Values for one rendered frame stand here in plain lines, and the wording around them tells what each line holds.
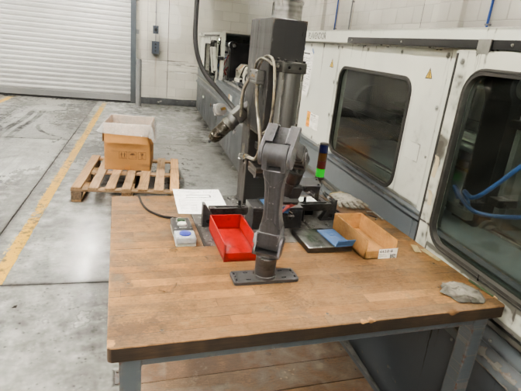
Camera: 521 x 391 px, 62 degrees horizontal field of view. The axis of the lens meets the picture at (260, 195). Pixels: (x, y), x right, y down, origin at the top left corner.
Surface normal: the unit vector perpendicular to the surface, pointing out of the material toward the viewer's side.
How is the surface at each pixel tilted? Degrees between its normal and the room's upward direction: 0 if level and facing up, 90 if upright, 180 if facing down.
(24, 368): 0
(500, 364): 33
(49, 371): 0
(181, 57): 90
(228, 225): 90
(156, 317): 0
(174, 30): 90
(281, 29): 90
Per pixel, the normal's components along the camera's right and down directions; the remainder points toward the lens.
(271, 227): -0.31, 0.40
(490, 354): -0.45, -0.79
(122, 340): 0.10, -0.94
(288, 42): 0.29, 0.34
